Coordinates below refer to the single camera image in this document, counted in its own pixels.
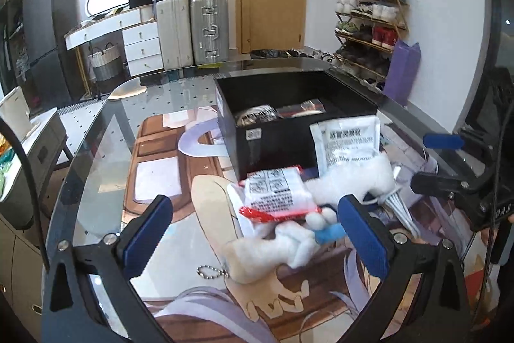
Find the red and white packet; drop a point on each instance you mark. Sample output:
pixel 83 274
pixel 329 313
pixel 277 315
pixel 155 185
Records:
pixel 275 194

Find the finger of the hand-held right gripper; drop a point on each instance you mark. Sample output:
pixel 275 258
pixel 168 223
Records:
pixel 437 184
pixel 441 142

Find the white medicine sachet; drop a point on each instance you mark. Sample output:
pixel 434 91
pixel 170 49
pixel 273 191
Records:
pixel 345 144

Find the dark patterned cloth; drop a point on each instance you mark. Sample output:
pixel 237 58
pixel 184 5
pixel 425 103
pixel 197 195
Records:
pixel 267 53

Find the group of shoes on rack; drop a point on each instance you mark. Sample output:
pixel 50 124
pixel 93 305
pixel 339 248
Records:
pixel 369 11

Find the grey and white basket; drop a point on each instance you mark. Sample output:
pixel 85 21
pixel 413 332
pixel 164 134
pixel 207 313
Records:
pixel 105 65

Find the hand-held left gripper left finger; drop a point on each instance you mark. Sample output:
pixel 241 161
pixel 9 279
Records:
pixel 147 232

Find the silver suitcase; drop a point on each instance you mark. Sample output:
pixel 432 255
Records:
pixel 209 29

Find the silver foil packet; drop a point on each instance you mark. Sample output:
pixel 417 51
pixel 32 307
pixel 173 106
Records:
pixel 257 114

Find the printed anime table mat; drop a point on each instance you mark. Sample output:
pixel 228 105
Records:
pixel 172 166

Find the black storage box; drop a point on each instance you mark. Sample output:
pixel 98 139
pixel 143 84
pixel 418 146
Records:
pixel 273 150

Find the white dressing desk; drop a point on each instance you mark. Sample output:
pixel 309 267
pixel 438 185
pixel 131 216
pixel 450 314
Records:
pixel 138 41

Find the pile of colourful snack packets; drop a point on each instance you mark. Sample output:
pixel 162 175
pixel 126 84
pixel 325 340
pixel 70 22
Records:
pixel 6 166

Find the gold shoe rack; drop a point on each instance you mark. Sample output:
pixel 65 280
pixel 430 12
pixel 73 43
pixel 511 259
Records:
pixel 395 19

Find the dark grey refrigerator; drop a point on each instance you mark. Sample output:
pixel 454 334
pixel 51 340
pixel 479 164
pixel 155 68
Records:
pixel 48 41

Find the red glossy packet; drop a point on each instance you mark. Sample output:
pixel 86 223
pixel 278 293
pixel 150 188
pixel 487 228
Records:
pixel 301 108

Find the white suitcase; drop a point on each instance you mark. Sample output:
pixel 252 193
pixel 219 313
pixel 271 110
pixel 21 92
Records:
pixel 173 33

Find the purple paper bag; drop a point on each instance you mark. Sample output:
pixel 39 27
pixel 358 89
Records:
pixel 403 73

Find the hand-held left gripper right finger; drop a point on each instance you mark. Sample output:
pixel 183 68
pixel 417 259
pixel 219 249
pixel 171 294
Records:
pixel 361 236

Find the white foam roll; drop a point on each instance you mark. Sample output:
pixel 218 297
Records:
pixel 357 178

